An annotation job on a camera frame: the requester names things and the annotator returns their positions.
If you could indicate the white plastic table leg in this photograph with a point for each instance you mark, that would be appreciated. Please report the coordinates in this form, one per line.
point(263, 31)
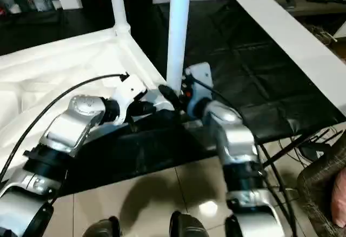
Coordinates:
point(119, 4)
point(178, 31)

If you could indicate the white plastic table top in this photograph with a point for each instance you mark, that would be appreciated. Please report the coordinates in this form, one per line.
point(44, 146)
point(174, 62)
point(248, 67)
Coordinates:
point(67, 58)

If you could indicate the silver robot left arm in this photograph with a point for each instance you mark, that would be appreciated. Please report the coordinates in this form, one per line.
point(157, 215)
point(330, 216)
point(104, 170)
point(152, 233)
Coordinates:
point(70, 126)

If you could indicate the white flat board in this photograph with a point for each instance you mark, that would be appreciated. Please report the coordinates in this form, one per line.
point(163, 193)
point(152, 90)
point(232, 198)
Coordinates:
point(292, 36)

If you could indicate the black stand leg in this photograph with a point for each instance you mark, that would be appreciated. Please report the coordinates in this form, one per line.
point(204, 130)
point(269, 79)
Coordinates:
point(294, 147)

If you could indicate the dark robot right foot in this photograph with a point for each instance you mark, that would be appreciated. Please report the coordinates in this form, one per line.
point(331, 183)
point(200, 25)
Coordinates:
point(189, 224)

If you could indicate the small white cup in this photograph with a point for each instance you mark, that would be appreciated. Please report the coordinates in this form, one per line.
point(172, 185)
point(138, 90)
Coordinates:
point(16, 9)
point(56, 4)

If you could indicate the brown woven basket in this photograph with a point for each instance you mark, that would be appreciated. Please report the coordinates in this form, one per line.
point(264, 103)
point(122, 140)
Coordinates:
point(319, 188)

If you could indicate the red figurine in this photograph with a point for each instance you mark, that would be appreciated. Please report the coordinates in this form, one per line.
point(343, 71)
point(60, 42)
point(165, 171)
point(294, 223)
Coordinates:
point(2, 11)

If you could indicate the pink rounded object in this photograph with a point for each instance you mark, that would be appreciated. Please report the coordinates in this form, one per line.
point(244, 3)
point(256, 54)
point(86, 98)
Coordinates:
point(339, 196)

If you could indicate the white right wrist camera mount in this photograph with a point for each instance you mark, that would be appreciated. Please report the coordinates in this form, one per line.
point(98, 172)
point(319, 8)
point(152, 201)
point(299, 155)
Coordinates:
point(202, 72)

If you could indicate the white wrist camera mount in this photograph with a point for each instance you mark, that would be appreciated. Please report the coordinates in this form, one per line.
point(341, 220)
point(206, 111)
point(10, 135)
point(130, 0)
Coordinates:
point(202, 72)
point(129, 85)

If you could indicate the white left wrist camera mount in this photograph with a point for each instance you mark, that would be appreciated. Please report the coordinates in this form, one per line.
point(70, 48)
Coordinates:
point(129, 85)

